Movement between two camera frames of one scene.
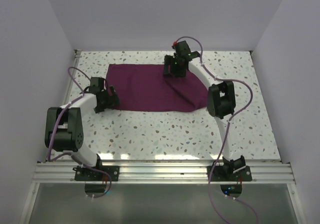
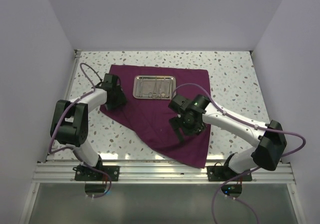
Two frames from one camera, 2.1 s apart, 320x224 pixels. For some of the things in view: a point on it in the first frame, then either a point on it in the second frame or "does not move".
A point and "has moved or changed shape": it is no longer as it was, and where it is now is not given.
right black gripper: x=169 y=61 → x=176 y=122
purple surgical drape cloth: x=147 y=87 has moved or changed shape
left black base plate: x=88 y=174 does not move
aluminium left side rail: x=71 y=82 does not move
